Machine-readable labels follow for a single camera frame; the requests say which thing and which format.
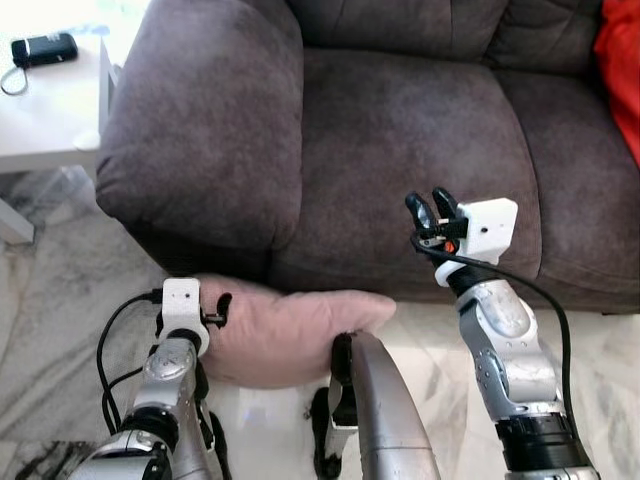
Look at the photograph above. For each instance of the pink plush pillow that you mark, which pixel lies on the pink plush pillow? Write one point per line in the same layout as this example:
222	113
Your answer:
290	335

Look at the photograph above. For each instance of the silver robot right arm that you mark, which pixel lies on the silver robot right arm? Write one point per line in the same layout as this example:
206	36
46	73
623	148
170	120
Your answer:
510	350

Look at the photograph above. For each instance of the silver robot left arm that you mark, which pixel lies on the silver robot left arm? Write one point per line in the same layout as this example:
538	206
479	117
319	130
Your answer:
165	390

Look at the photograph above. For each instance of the grey-brown fabric sofa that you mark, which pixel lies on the grey-brown fabric sofa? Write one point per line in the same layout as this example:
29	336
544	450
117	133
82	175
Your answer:
400	150

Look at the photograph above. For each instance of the red cushion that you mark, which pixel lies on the red cushion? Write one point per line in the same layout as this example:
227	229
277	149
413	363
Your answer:
622	70

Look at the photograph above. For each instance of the white side table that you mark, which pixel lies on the white side table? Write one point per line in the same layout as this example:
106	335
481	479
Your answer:
50	120

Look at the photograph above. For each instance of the black rectangular device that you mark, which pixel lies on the black rectangular device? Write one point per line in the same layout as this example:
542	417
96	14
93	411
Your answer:
45	50

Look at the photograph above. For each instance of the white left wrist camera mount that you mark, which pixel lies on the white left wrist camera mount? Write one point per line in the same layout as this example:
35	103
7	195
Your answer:
182	300

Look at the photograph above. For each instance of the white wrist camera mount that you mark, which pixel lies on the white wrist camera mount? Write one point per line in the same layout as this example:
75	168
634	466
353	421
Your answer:
182	300
490	225

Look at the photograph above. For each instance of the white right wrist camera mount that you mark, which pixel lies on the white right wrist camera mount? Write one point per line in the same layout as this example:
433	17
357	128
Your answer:
490	225

